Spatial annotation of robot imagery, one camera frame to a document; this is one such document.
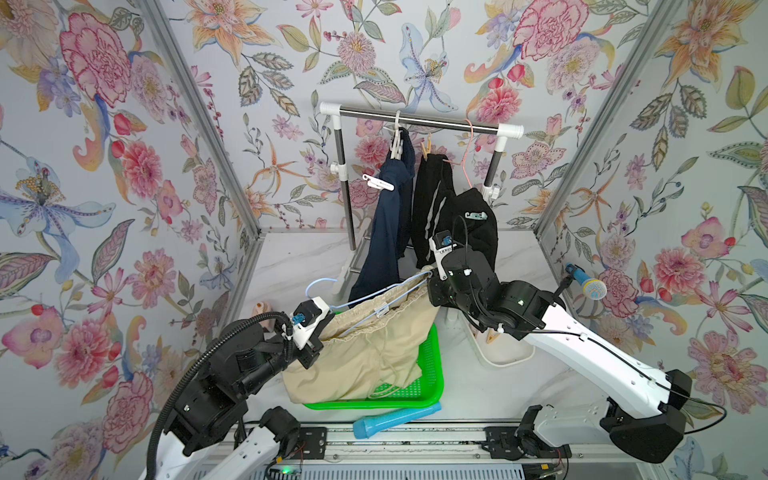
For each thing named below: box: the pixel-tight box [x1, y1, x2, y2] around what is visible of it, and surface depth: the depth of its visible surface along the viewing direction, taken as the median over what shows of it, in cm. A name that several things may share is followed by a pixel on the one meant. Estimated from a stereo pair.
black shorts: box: [413, 153, 498, 270], surface depth 73 cm
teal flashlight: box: [353, 401, 442, 439], surface depth 77 cm
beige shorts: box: [283, 272, 440, 404], surface depth 77 cm
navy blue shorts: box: [348, 128, 415, 309], surface depth 76 cm
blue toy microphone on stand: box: [552, 262, 608, 301], surface depth 76 cm
